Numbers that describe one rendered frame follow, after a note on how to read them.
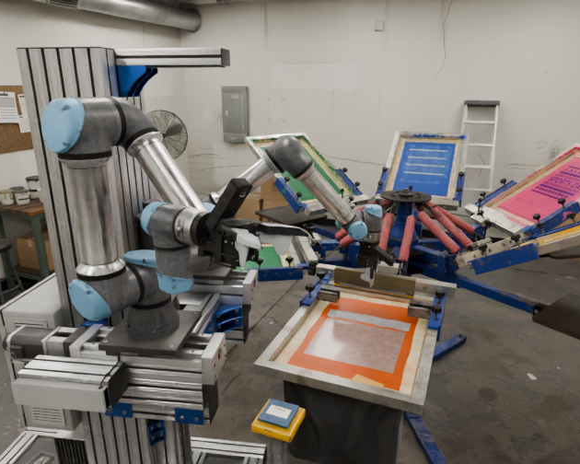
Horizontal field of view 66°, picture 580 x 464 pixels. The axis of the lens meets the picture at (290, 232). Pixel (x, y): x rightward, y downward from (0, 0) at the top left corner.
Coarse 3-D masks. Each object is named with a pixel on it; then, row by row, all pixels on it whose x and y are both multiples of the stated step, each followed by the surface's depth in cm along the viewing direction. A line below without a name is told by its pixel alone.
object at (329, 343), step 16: (336, 304) 211; (352, 304) 211; (368, 304) 211; (320, 320) 196; (336, 320) 196; (320, 336) 184; (336, 336) 184; (352, 336) 184; (304, 352) 173; (320, 352) 173; (336, 352) 173; (320, 368) 163; (336, 368) 163
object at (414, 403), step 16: (288, 336) 180; (432, 336) 177; (272, 352) 167; (432, 352) 167; (256, 368) 160; (272, 368) 157; (288, 368) 157; (304, 384) 154; (320, 384) 151; (336, 384) 149; (352, 384) 149; (416, 384) 149; (368, 400) 146; (384, 400) 144; (400, 400) 142; (416, 400) 141
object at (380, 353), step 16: (400, 320) 196; (416, 320) 196; (368, 336) 184; (384, 336) 184; (400, 336) 184; (352, 352) 173; (368, 352) 173; (384, 352) 173; (400, 352) 173; (352, 368) 163; (368, 368) 163; (384, 368) 163; (400, 368) 163; (384, 384) 154; (400, 384) 154
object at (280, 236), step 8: (264, 224) 86; (272, 224) 87; (264, 232) 86; (272, 232) 85; (280, 232) 86; (288, 232) 85; (296, 232) 85; (304, 232) 85; (264, 240) 87; (272, 240) 87; (280, 240) 87; (288, 240) 87; (280, 248) 87; (288, 248) 87
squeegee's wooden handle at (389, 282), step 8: (336, 272) 204; (344, 272) 202; (352, 272) 201; (360, 272) 200; (336, 280) 205; (344, 280) 203; (352, 280) 202; (360, 280) 201; (376, 280) 198; (384, 280) 196; (392, 280) 195; (400, 280) 193; (408, 280) 192; (384, 288) 197; (392, 288) 196; (400, 288) 194; (408, 288) 193
